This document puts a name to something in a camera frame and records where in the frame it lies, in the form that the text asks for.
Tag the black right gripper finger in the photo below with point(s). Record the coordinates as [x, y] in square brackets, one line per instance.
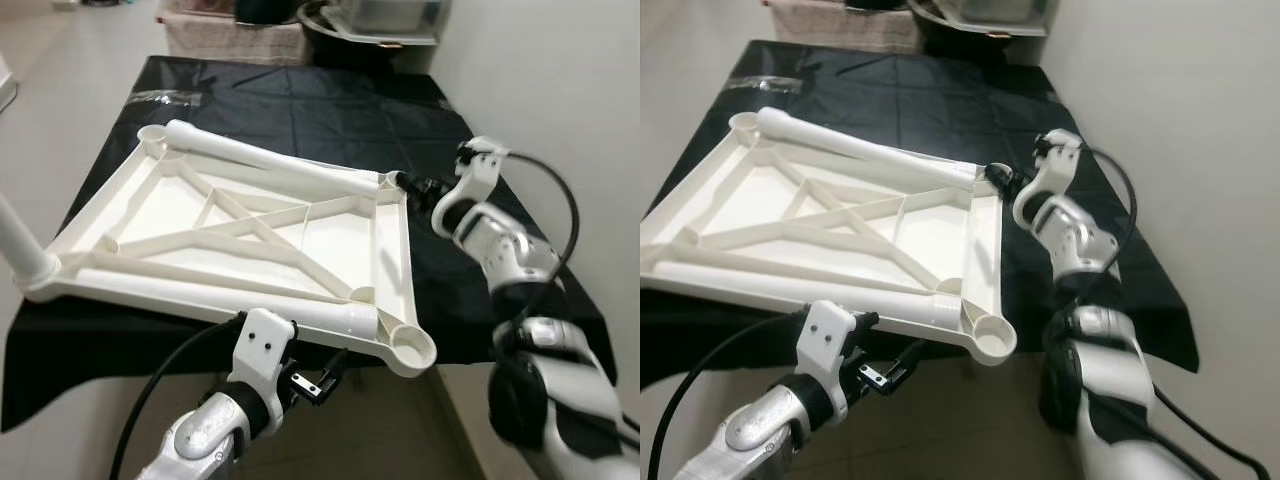
[1003, 172]
[1008, 187]
[425, 193]
[418, 180]

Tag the white plastic table top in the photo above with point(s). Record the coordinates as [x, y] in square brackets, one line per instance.
[340, 245]
[940, 235]

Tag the black tablecloth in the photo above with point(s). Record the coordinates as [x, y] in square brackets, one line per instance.
[900, 90]
[330, 110]

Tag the beige cloth covered bench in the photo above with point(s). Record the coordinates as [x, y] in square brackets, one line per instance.
[850, 30]
[230, 40]

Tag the black bag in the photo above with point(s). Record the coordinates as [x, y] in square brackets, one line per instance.
[265, 10]

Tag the clear plastic bag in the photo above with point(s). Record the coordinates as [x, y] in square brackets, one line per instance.
[170, 96]
[765, 83]

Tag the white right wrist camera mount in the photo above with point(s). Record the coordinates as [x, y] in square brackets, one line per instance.
[1060, 165]
[482, 170]

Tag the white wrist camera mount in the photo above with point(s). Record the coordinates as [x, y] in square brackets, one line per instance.
[262, 345]
[828, 340]
[1060, 165]
[482, 170]

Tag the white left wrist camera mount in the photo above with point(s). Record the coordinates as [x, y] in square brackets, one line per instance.
[262, 345]
[828, 340]

